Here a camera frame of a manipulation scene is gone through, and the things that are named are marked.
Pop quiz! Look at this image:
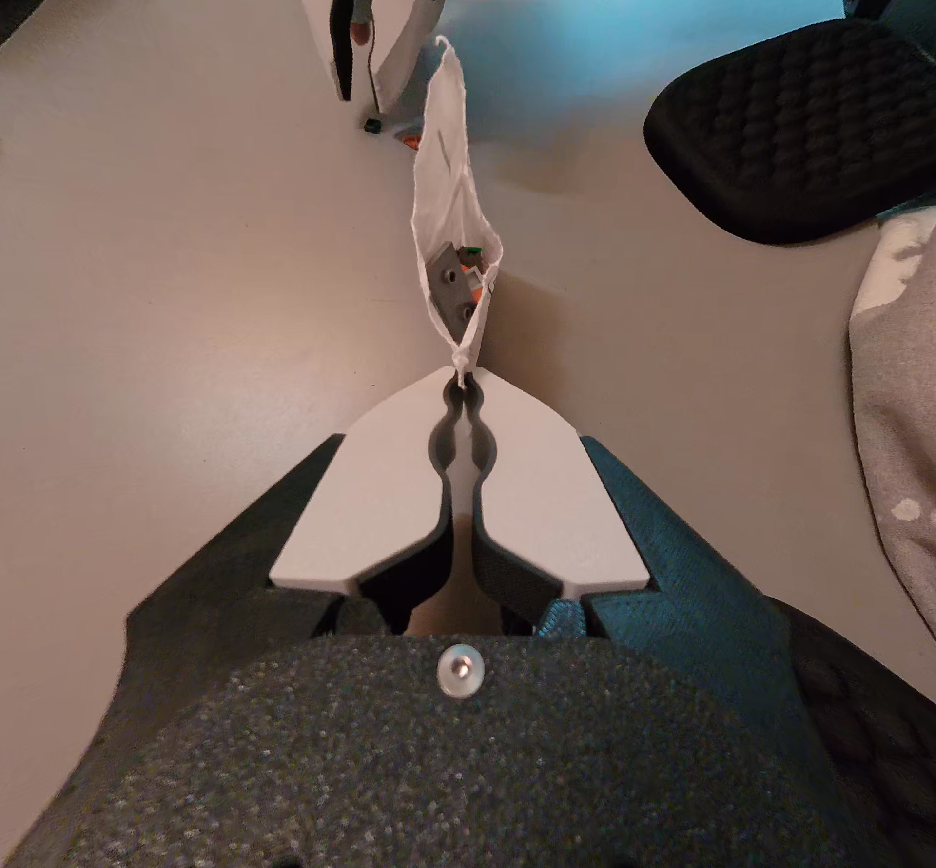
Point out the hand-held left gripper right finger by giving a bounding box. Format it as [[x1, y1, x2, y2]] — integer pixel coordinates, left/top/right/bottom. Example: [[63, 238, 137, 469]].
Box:
[[468, 367, 652, 635]]

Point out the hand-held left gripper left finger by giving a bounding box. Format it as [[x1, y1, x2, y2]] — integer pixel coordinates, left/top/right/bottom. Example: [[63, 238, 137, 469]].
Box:
[[269, 366, 458, 635]]

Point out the small printed paper bag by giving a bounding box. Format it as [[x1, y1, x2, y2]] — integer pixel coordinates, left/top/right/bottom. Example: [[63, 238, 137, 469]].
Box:
[[411, 35, 506, 390]]

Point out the dark grey two-hole plate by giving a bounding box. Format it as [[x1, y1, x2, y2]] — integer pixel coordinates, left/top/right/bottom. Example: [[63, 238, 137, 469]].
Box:
[[430, 242, 488, 343]]

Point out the person's grey printed sweater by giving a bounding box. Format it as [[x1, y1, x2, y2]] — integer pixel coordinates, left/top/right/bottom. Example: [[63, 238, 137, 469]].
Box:
[[848, 206, 936, 644]]

